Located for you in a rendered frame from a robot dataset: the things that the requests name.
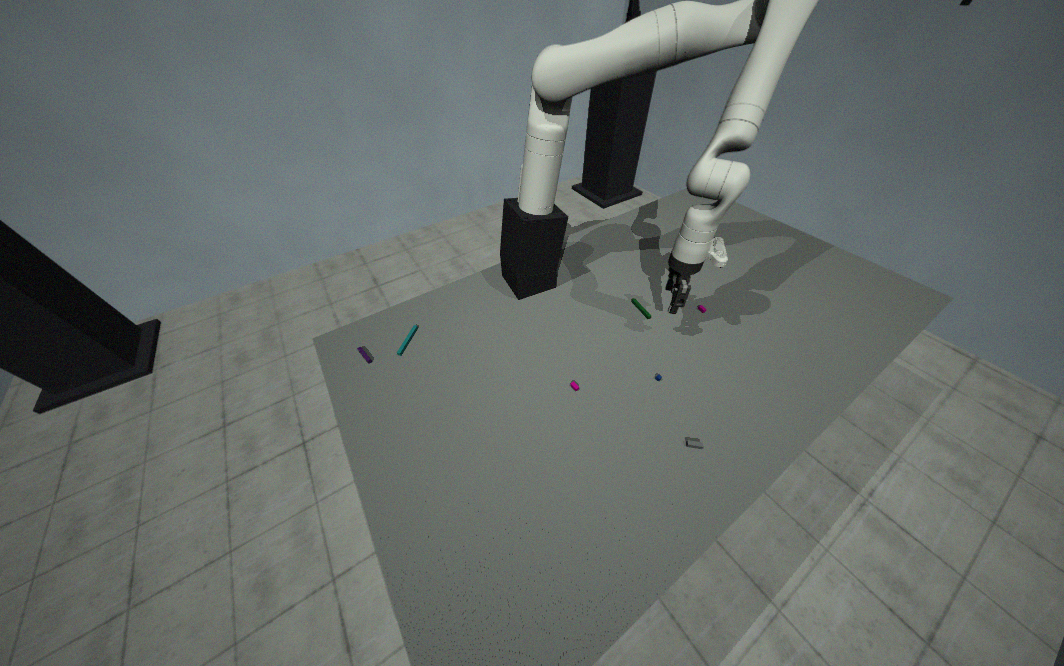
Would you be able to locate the green rod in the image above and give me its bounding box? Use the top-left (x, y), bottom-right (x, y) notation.
top-left (631, 298), bottom-right (651, 319)

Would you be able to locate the turquoise rod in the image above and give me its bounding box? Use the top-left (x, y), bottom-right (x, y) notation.
top-left (397, 324), bottom-right (418, 356)

